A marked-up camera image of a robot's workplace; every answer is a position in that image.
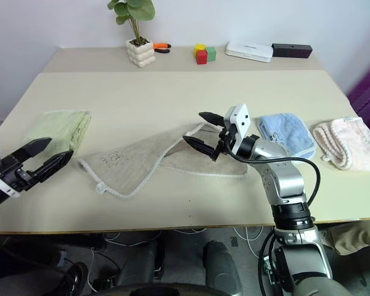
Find white bubble plant pot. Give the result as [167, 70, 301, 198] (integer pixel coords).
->
[125, 36, 157, 68]

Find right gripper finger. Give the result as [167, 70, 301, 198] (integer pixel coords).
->
[182, 135, 218, 157]
[199, 112, 226, 126]

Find folded green towel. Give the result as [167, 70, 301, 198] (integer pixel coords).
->
[24, 110, 92, 155]

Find white cable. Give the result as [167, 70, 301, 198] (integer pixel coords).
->
[234, 226, 265, 257]

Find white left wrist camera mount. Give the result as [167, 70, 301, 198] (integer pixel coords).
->
[0, 135, 21, 198]

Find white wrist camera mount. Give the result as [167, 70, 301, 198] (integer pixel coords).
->
[0, 135, 21, 198]
[224, 104, 251, 155]

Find flat white box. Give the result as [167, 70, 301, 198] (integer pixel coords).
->
[224, 40, 274, 64]

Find folded blue towel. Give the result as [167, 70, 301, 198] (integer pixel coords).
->
[258, 112, 317, 160]

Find purple ribbed object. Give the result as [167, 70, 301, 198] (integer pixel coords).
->
[347, 60, 370, 124]

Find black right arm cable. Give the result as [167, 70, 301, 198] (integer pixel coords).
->
[223, 140, 321, 207]

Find orange handled pliers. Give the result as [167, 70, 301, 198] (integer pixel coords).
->
[152, 41, 173, 54]

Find long black box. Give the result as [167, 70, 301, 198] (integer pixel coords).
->
[271, 43, 313, 59]

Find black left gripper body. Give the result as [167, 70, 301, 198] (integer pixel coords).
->
[0, 155, 39, 194]

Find beige towel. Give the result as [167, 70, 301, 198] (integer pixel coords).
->
[76, 121, 249, 200]

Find crumpled beige cloth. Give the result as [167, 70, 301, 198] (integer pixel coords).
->
[323, 220, 370, 257]

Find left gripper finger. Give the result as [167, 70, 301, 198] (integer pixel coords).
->
[6, 138, 52, 165]
[27, 150, 74, 186]

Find dark rounded shape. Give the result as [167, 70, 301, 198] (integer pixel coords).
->
[202, 239, 244, 296]

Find green leafy plant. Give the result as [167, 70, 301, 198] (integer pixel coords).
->
[107, 0, 157, 44]

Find folded pink towel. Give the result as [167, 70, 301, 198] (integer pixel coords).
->
[311, 116, 370, 171]

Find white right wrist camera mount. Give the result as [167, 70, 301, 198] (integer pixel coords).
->
[224, 104, 251, 155]

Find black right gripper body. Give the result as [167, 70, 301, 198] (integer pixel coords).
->
[212, 122, 239, 162]

